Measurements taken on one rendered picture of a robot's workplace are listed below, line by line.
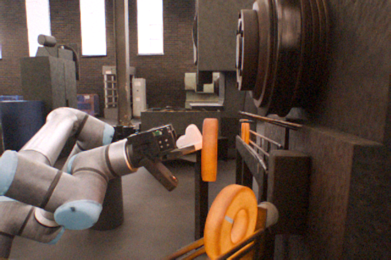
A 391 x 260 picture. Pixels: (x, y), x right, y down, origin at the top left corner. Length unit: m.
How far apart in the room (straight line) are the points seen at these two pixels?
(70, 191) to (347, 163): 0.57
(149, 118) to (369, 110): 2.99
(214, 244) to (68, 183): 0.34
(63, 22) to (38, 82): 8.89
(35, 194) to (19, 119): 3.55
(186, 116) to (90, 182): 2.78
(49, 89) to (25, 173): 3.65
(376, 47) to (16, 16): 14.10
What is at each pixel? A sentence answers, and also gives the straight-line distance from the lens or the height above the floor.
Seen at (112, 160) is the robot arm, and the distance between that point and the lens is 0.68.
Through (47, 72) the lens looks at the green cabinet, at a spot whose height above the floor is 1.27.
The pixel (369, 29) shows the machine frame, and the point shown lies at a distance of 0.68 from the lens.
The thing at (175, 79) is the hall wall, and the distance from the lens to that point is 11.13.
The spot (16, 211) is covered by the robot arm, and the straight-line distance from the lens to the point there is 1.52.
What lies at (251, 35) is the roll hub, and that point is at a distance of 0.87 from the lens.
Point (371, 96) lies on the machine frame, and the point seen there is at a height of 0.96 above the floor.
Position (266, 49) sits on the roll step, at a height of 1.09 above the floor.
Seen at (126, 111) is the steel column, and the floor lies 0.44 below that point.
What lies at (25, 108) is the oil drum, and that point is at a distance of 4.15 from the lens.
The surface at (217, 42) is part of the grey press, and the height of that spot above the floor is 1.63.
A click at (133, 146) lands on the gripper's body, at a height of 0.83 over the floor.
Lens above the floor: 0.96
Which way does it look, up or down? 9 degrees down
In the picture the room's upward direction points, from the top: straight up
